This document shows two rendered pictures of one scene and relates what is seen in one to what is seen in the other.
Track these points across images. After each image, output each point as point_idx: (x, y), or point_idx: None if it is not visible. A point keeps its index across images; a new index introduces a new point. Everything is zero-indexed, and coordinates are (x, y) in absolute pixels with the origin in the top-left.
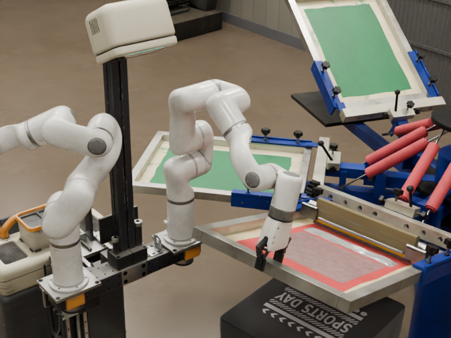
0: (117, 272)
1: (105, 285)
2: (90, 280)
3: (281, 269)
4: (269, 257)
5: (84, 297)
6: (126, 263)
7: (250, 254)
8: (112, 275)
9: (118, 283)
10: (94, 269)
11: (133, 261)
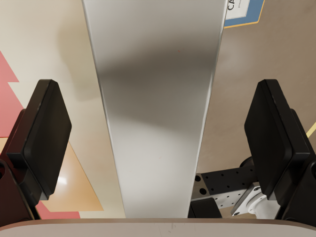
0: (216, 195)
1: (229, 180)
2: (257, 193)
3: (228, 1)
4: (121, 157)
5: (255, 170)
6: (203, 206)
7: (190, 201)
8: (224, 192)
9: (209, 178)
10: (226, 204)
11: (192, 208)
